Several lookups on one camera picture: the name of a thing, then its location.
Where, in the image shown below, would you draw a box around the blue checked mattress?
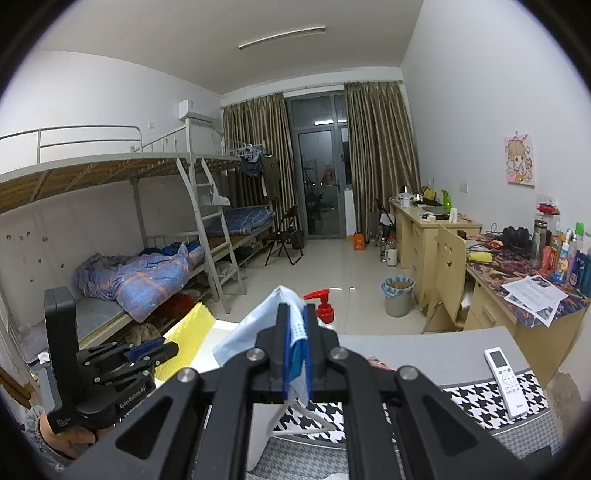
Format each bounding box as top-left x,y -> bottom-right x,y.
205,206 -> 276,237

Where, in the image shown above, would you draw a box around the white metal bed ladder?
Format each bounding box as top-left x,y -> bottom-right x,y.
175,157 -> 246,315

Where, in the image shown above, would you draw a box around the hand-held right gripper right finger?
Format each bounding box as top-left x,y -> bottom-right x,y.
304,306 -> 537,480

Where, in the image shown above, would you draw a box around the white leaning panel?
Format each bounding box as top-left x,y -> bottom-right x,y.
344,189 -> 356,239

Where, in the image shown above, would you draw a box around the person's left hand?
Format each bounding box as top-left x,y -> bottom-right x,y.
39,413 -> 114,460

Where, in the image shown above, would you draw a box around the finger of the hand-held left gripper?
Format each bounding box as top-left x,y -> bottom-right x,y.
92,340 -> 180,386
79,336 -> 168,366

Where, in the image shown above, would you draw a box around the white remote control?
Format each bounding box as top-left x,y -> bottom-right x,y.
484,347 -> 530,420

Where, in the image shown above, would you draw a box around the trash bin with blue bag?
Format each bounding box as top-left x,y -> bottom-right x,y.
380,275 -> 416,318

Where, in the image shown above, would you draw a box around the person's left forearm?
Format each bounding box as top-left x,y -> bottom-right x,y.
22,405 -> 68,472

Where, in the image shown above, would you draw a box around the blue plaid quilt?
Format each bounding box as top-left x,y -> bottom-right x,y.
74,244 -> 206,324

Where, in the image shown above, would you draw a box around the yellow foam sheet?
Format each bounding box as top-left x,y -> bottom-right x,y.
154,302 -> 216,382

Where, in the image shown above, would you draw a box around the white lotion bottle red pump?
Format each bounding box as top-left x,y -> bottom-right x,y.
303,289 -> 334,324

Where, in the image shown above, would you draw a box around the printed paper sheets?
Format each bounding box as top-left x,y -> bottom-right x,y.
501,274 -> 570,329

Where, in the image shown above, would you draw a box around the metal bunk bed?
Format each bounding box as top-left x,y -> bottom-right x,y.
139,113 -> 279,266
0,126 -> 245,370

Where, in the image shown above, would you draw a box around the steel thermos flask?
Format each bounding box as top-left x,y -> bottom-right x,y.
531,219 -> 550,269

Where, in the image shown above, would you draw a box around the white air conditioner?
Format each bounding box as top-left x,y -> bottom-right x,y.
178,99 -> 221,119

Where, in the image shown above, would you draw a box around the wooden chair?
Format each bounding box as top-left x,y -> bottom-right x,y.
422,224 -> 470,334

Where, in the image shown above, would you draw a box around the glass balcony door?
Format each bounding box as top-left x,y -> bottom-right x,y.
285,91 -> 350,239

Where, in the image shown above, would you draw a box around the brown curtain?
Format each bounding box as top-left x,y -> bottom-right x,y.
222,92 -> 297,241
345,80 -> 422,237

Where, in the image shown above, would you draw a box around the row of toiletry bottles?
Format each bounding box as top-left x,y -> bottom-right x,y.
541,222 -> 591,299

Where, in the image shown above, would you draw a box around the black headphones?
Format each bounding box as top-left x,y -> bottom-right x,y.
501,226 -> 532,253

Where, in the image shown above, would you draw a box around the white foam box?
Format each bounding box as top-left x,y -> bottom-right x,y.
203,318 -> 278,472

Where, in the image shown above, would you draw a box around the blue face mask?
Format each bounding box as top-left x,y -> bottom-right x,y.
213,285 -> 335,439

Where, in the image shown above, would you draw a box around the dark hanging clothes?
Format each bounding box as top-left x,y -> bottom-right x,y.
233,143 -> 280,204

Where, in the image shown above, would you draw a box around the cartoon wall poster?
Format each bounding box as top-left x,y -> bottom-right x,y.
503,132 -> 537,188

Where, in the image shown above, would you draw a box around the ceiling tube light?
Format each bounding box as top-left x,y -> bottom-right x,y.
238,26 -> 327,51

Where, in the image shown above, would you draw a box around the wooden desk with printed cover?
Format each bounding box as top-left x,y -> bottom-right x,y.
464,232 -> 591,389

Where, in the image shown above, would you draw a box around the plain wooden desk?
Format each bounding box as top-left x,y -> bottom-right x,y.
389,198 -> 484,308

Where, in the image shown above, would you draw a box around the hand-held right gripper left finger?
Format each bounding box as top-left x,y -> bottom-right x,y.
60,304 -> 293,480

